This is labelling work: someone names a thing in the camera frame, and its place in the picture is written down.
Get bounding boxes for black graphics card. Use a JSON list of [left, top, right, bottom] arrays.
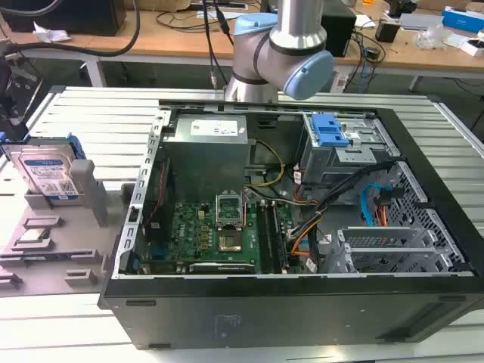
[[188, 261, 259, 275]]

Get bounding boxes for wooden desk with white frame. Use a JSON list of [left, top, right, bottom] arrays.
[[0, 8, 236, 88]]

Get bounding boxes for metal socket cover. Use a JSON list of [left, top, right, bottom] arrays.
[[214, 192, 245, 231]]

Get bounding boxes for clear plastic bag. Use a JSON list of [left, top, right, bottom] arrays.
[[414, 24, 455, 51]]

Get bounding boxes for black box on desk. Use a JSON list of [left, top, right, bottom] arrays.
[[6, 0, 128, 37]]

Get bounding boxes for grey power supply unit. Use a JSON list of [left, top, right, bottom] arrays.
[[160, 114, 253, 197]]

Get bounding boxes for white open box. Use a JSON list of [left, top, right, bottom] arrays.
[[458, 35, 484, 58]]

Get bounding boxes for black computer tower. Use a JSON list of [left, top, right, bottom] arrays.
[[320, 5, 358, 58]]

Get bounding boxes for silver CPU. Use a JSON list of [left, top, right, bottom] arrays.
[[17, 228, 52, 245]]

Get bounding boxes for grey parts rack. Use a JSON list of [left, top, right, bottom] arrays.
[[0, 158, 138, 298]]

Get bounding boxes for small black box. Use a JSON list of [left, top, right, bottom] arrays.
[[374, 20, 402, 43]]

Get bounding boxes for black open PC case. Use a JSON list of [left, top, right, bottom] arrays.
[[97, 98, 484, 351]]

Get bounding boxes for wooden desk with clutter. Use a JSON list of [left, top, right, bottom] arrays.
[[332, 0, 484, 92]]

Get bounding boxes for orange data wire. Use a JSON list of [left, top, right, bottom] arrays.
[[373, 195, 389, 228]]

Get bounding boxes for white power adapter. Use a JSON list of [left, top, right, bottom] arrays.
[[331, 73, 349, 94]]

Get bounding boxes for CPU socket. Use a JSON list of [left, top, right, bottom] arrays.
[[217, 230, 245, 253]]

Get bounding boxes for blue data wire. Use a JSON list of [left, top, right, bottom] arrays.
[[360, 181, 392, 228]]

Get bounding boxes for black case fan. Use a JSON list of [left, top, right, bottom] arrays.
[[145, 158, 175, 244]]

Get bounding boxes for black RAM stick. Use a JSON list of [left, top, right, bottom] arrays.
[[270, 202, 290, 274]]

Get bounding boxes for hard disk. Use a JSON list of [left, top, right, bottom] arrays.
[[1, 132, 86, 207]]

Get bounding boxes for crumpled white paper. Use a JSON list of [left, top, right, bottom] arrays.
[[32, 21, 73, 44]]

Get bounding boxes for yellow power wires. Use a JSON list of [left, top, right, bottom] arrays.
[[245, 138, 287, 188]]

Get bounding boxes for green motherboard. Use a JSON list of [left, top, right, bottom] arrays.
[[145, 198, 304, 275]]

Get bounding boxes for flat grey box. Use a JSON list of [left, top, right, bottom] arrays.
[[398, 12, 445, 30]]

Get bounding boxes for thick black cable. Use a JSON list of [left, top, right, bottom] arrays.
[[0, 0, 141, 58]]

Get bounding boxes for black sleeved cable bundle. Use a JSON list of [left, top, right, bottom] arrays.
[[287, 160, 399, 243]]

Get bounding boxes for blue disk bay latch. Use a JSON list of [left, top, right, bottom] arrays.
[[312, 113, 350, 149]]

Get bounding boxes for metal disk bay cage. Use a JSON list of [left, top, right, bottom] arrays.
[[300, 112, 402, 188]]

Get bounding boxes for blue cardboard box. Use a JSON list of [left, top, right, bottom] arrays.
[[441, 5, 484, 30]]

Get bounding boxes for thin black cable with plug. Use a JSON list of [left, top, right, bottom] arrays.
[[201, 0, 236, 90]]

